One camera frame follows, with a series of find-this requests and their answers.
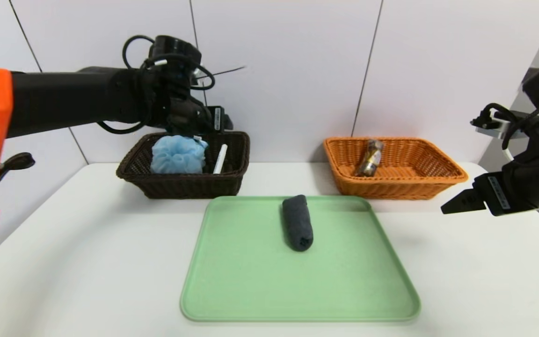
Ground white marker pen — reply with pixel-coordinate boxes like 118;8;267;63
213;144;228;175

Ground light green plastic tray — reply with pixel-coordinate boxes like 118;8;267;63
181;196;421;322

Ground dark brown wicker basket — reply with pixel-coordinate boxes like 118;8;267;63
117;132;251;199

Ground orange wicker basket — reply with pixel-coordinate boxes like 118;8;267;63
323;137;467;200

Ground chocolate candy packet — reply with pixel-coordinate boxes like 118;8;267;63
355;139;385;177

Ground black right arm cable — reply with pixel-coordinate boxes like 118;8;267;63
482;96;539;162

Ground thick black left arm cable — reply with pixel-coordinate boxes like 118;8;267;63
96;35;216;135

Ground light blue mesh bath sponge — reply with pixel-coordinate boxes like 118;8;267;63
151;135;208;175

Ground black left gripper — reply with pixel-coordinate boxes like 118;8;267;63
195;106;233;135

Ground dark grey towel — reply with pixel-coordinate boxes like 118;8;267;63
282;195;314;252

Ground thin black zip tie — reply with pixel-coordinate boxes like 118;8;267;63
202;66;247;78

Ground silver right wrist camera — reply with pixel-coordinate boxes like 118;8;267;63
471;115;516;140

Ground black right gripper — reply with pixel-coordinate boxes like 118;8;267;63
440;161;539;217

